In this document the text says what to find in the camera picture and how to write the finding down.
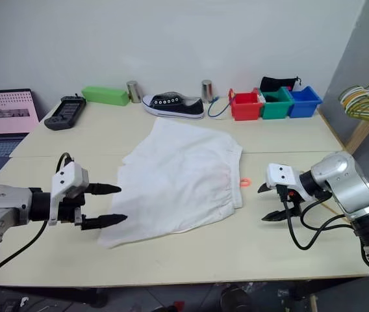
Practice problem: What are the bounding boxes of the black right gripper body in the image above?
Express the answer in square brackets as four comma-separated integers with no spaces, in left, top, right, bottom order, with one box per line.
[275,184,305,218]

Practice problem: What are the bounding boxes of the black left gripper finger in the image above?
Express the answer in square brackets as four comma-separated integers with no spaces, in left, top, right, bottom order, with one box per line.
[81,213,128,231]
[85,182,123,197]

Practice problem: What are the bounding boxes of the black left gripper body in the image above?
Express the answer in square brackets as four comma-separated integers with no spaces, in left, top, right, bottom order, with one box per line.
[56,193,86,226]

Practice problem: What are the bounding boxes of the white cloth shorts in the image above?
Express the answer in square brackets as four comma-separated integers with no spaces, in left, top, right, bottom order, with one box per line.
[97,118,245,250]

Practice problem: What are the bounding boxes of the red plastic bin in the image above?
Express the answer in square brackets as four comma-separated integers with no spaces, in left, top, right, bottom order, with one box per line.
[227,88,265,122]

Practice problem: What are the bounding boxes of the green plastic bin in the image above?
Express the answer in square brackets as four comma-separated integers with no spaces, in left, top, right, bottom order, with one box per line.
[257,86,294,120]

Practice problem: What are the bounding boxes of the black handheld controller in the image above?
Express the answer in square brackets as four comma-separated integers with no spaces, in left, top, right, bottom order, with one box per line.
[43,93,88,132]

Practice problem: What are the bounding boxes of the dark rounded shape under table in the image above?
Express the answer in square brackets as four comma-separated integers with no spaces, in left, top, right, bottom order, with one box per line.
[218,283,257,312]

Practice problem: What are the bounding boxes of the green rectangular box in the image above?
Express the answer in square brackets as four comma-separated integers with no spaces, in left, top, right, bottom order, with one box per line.
[81,84,131,107]

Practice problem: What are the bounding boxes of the blue plastic bin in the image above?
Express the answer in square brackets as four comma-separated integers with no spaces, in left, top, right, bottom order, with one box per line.
[283,85,324,119]

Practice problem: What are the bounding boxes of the metal cup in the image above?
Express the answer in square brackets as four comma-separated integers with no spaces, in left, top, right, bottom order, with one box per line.
[125,79,142,104]
[201,79,216,105]

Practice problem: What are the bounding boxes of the black and white sneaker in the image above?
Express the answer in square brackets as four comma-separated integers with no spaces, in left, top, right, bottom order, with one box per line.
[142,91,205,120]

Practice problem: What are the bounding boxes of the open laptop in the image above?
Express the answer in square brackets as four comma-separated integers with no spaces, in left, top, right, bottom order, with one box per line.
[0,87,41,178]

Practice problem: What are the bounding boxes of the bundle of coloured hangers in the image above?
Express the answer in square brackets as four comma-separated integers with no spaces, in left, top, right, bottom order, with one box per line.
[339,77,369,127]

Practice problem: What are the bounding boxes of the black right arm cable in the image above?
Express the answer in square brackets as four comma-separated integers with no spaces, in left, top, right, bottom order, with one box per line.
[277,184,369,270]

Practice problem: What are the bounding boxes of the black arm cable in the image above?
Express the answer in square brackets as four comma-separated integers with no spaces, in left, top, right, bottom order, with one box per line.
[277,184,369,270]
[0,151,75,289]

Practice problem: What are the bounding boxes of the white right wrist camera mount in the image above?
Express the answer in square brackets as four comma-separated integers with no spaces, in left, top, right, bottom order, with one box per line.
[265,162,312,201]

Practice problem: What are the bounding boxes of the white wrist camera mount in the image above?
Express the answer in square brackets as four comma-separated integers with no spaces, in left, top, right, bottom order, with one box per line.
[48,162,90,226]
[265,162,312,201]

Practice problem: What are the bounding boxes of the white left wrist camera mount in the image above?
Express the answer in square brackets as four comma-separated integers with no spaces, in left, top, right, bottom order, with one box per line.
[48,162,90,226]

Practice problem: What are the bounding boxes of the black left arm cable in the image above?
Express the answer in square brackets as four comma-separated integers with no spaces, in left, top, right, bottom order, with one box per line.
[0,151,75,289]

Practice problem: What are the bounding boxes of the blue cable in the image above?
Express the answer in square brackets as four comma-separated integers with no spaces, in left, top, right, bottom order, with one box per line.
[207,96,235,119]

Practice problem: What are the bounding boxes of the black drawstring pouch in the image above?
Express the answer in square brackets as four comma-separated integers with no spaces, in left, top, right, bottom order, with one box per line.
[259,75,303,94]

